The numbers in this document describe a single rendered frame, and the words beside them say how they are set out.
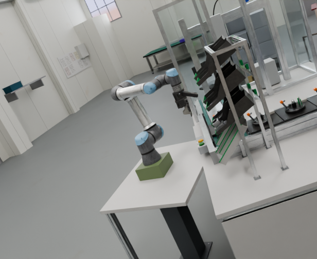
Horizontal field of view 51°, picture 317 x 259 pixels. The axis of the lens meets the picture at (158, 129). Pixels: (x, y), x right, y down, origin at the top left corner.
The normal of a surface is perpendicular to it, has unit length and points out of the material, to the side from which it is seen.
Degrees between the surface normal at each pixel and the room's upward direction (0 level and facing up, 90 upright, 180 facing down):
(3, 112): 90
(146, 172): 90
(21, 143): 90
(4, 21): 90
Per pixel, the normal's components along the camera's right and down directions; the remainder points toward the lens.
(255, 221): -0.01, 0.33
